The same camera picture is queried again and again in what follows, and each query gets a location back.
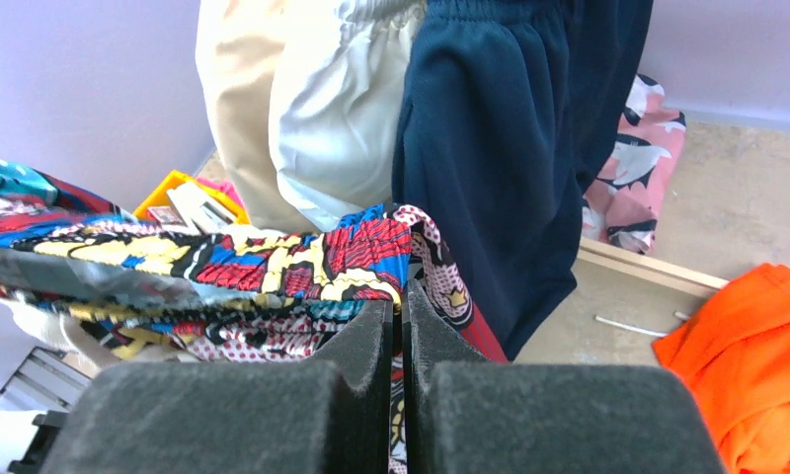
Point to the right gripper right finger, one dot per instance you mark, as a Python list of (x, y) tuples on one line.
[(467, 414)]

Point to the wooden clothes rack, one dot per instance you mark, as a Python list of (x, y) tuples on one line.
[(649, 269)]

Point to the colourful comic print shorts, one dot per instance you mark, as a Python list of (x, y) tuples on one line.
[(92, 279)]

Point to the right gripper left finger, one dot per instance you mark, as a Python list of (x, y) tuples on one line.
[(328, 413)]

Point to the pink patterned garment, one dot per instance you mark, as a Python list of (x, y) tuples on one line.
[(622, 207)]

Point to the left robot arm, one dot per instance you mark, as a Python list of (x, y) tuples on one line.
[(26, 438)]

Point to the navy hanging shorts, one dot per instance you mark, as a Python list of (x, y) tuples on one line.
[(510, 110)]

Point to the beige hanging shorts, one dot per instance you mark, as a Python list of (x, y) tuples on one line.
[(239, 44)]

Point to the orange garment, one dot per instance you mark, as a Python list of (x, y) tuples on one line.
[(733, 355)]

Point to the white hanging shorts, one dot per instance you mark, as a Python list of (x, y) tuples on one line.
[(335, 104)]

